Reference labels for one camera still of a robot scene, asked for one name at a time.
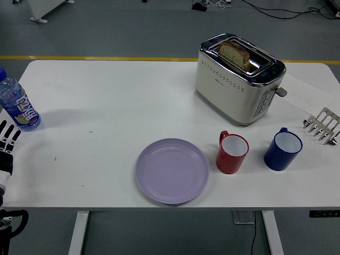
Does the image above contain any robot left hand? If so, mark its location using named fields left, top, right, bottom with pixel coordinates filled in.
left=0, top=120, right=22, bottom=188

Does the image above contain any purple round plate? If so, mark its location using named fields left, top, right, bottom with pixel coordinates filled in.
left=135, top=138, right=210, bottom=205

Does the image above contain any blue labelled drink bottle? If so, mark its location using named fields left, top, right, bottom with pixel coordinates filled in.
left=0, top=66, right=42, bottom=133

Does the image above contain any white table leg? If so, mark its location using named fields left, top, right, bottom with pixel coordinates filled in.
left=67, top=211, right=90, bottom=255
left=261, top=211, right=285, bottom=255

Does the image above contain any white furniture foot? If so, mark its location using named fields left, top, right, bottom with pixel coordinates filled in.
left=29, top=0, right=75, bottom=23

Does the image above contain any red mug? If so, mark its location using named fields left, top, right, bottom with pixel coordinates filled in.
left=215, top=130, right=250, bottom=175

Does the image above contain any cream and chrome toaster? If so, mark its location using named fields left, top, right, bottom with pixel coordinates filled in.
left=193, top=32, right=288, bottom=127

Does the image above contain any grey floor socket box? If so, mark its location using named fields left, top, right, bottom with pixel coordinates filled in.
left=231, top=211, right=256, bottom=225

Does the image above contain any brown bread slice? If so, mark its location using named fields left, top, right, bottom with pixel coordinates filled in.
left=218, top=40, right=251, bottom=71

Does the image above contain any blue mug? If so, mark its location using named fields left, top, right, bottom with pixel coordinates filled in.
left=263, top=127, right=303, bottom=172

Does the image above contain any white paper sheet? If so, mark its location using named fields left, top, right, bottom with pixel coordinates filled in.
left=281, top=73, right=334, bottom=116

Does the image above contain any black table control panel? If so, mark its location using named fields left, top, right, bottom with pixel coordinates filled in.
left=309, top=210, right=340, bottom=218

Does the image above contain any silver metal toast rack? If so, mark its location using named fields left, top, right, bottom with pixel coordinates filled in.
left=302, top=107, right=340, bottom=146

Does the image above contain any black power cable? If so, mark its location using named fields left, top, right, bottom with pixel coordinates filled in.
left=250, top=211, right=258, bottom=255

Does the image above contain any black floor cable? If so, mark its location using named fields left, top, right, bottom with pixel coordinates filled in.
left=241, top=0, right=340, bottom=20

